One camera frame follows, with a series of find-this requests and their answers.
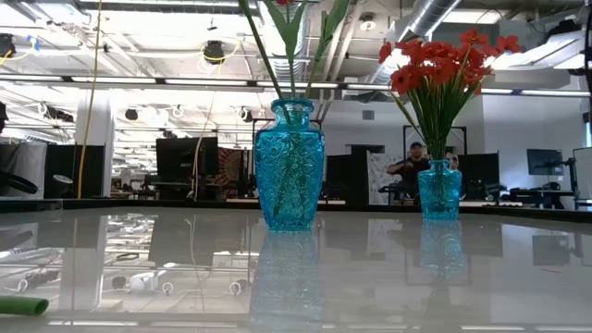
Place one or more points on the white ceiling sensor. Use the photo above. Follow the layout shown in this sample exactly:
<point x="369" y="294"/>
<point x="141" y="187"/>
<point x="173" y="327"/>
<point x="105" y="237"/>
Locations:
<point x="367" y="24"/>

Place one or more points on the grey wall vent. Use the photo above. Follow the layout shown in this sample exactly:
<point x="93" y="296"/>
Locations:
<point x="367" y="114"/>

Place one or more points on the black partition panel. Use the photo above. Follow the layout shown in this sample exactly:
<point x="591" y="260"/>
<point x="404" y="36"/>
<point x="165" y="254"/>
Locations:
<point x="347" y="176"/>
<point x="483" y="168"/>
<point x="60" y="162"/>

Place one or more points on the white board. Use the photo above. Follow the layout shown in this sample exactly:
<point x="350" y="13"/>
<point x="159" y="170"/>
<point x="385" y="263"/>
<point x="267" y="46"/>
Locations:
<point x="583" y="171"/>

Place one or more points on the blue glass vase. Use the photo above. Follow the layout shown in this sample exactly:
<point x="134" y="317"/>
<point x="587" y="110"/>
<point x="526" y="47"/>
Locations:
<point x="289" y="176"/>
<point x="439" y="194"/>

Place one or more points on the person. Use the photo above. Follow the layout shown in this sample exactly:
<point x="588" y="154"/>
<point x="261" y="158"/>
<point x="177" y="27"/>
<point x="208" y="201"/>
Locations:
<point x="411" y="168"/>
<point x="453" y="161"/>

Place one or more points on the black ceiling spotlight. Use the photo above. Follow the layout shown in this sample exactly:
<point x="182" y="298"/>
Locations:
<point x="131" y="114"/>
<point x="7" y="45"/>
<point x="246" y="114"/>
<point x="213" y="51"/>

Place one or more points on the grey lamp head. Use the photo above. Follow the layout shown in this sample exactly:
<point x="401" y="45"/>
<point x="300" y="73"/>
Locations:
<point x="62" y="185"/>

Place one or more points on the grey curtain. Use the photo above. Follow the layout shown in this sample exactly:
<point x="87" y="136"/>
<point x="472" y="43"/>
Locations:
<point x="23" y="159"/>

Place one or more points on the flower stems in large vase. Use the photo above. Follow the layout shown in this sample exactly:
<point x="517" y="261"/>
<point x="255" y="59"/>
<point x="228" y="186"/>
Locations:
<point x="279" y="65"/>

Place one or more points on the orange tulip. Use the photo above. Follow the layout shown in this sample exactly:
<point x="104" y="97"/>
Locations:
<point x="23" y="305"/>

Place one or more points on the white pillar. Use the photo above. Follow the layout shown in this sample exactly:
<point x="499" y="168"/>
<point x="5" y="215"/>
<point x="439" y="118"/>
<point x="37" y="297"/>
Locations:
<point x="99" y="125"/>

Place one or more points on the mandala tapestry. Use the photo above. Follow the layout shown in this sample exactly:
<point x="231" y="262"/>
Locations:
<point x="231" y="166"/>

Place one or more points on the black office desk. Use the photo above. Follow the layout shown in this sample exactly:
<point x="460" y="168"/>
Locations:
<point x="536" y="192"/>

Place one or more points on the black screen panel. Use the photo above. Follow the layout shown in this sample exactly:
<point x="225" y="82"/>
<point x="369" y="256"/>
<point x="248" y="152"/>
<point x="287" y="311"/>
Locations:
<point x="180" y="157"/>

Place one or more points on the red flower bunch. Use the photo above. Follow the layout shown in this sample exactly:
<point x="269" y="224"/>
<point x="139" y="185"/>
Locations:
<point x="439" y="69"/>

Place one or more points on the bar with strip lights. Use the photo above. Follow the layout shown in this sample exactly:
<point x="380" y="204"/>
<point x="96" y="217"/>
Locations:
<point x="139" y="80"/>

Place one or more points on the white patterned cloth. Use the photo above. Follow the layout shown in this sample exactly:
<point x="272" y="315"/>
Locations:
<point x="375" y="185"/>

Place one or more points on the monitor on arm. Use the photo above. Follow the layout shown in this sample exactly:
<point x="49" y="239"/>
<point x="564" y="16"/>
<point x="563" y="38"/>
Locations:
<point x="545" y="162"/>

